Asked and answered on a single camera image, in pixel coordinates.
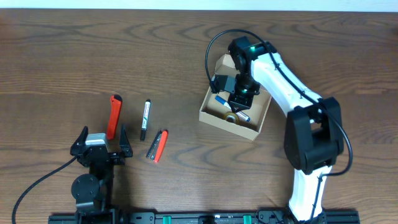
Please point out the yellow tape roll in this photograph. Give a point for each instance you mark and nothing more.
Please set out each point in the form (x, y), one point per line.
(231, 118)

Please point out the blue cap whiteboard marker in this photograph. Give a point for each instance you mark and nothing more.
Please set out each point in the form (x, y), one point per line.
(225, 103)

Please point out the red utility knife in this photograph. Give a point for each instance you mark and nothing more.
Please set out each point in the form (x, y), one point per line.
(116, 104)

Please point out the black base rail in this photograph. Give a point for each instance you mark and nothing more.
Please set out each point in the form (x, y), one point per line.
(259, 217)

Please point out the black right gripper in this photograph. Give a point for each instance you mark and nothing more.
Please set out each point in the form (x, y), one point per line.
(237, 104)

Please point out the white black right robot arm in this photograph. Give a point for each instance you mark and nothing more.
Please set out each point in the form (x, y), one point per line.
(312, 139)

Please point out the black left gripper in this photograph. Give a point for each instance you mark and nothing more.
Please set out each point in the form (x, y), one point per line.
(125, 148)

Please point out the red black stapler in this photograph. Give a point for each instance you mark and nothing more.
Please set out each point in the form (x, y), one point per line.
(158, 145)

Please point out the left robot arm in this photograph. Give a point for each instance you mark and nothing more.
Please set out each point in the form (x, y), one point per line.
(92, 191)

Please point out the brown cardboard box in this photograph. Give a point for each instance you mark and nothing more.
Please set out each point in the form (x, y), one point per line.
(211, 112)

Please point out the black cap whiteboard marker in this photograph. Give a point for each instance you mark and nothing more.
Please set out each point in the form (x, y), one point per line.
(145, 119)

